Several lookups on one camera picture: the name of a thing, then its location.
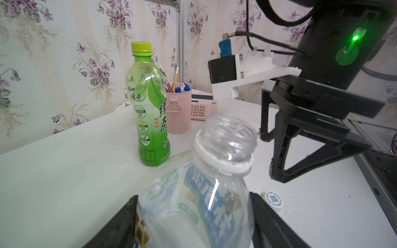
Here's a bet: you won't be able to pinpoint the green bottle cap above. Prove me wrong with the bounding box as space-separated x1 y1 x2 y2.
131 42 153 57

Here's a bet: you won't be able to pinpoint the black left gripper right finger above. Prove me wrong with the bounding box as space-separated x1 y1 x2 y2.
250 192 310 248

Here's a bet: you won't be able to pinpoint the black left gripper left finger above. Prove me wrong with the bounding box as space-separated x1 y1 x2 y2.
83 195 138 248

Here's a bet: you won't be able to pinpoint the white bottle cap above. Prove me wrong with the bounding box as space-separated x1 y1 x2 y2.
264 191 284 211

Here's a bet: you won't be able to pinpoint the pink pen holder cup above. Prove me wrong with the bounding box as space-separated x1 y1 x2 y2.
165 83 192 134

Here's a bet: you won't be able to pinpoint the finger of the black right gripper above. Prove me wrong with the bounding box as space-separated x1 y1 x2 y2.
259 89 275 142
270 111 372 183

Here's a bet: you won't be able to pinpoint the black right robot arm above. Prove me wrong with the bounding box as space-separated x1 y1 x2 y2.
258 1 397 183

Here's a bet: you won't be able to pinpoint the green plastic bottle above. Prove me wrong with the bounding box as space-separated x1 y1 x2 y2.
125 56 171 167

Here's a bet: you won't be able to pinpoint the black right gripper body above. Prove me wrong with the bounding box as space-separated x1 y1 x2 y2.
270 75 385 119

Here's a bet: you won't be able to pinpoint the pens in pink cup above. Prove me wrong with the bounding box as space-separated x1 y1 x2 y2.
159 66 192 94

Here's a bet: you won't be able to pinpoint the clear plastic water bottle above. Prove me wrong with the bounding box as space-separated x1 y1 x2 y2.
135 113 257 248

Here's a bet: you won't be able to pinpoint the pink calculator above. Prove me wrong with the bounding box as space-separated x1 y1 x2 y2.
191 89 218 121

